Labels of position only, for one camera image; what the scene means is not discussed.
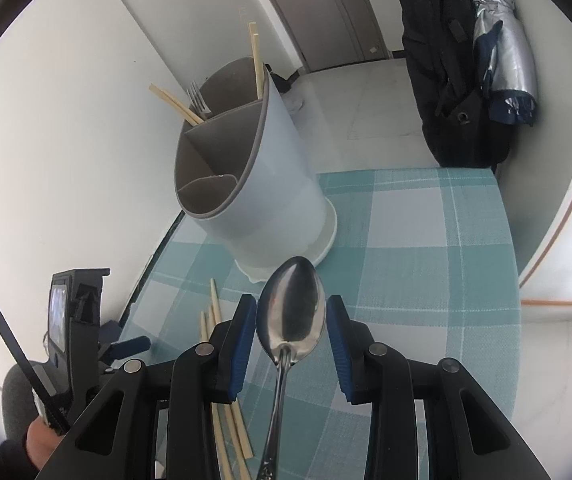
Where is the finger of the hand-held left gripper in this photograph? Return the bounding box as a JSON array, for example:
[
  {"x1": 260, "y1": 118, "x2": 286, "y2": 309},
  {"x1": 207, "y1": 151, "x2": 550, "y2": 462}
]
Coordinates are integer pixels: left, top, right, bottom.
[{"x1": 110, "y1": 336, "x2": 152, "y2": 362}]

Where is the teal checked placemat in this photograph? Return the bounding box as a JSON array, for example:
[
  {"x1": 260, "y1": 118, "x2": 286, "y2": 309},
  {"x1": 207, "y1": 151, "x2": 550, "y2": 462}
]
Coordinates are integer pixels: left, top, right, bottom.
[{"x1": 116, "y1": 167, "x2": 525, "y2": 480}]

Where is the black jacket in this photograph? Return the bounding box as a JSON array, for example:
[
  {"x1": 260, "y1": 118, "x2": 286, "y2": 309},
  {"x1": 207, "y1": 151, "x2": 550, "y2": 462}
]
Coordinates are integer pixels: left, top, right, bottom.
[{"x1": 400, "y1": 0, "x2": 513, "y2": 170}]

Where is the white grey utensil holder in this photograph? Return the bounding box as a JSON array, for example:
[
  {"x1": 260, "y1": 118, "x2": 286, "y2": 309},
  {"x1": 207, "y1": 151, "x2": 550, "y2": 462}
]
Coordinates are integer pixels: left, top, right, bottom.
[{"x1": 175, "y1": 56, "x2": 338, "y2": 282}]

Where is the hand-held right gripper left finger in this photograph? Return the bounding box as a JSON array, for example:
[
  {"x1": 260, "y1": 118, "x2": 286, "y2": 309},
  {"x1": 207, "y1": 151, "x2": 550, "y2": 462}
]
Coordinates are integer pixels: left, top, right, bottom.
[{"x1": 36, "y1": 294, "x2": 258, "y2": 480}]

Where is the silver folded umbrella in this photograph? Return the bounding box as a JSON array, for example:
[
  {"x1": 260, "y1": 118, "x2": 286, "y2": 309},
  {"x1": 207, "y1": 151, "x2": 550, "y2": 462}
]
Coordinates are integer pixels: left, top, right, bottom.
[{"x1": 468, "y1": 0, "x2": 540, "y2": 127}]

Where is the person's left hand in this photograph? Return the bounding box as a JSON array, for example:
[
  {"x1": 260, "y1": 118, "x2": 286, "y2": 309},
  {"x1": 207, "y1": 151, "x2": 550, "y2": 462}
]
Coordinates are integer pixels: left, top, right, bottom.
[{"x1": 26, "y1": 416, "x2": 67, "y2": 472}]

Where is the metal spoon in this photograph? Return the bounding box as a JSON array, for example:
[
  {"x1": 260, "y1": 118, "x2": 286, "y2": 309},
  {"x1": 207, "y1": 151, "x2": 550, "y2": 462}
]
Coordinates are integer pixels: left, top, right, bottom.
[{"x1": 255, "y1": 256, "x2": 328, "y2": 480}]

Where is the grey brown door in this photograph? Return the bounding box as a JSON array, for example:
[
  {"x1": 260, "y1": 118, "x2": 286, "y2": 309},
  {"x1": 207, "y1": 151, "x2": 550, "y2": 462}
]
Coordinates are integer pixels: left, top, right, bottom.
[{"x1": 250, "y1": 0, "x2": 393, "y2": 74}]

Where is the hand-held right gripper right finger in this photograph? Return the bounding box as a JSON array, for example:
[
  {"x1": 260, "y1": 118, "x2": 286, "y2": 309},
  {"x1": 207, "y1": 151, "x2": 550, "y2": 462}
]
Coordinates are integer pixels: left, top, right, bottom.
[{"x1": 326, "y1": 295, "x2": 552, "y2": 480}]

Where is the metal fork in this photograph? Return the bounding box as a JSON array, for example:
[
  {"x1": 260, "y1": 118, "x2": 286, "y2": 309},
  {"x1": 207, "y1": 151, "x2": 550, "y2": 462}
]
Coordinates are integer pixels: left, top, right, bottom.
[{"x1": 186, "y1": 80, "x2": 213, "y2": 117}]

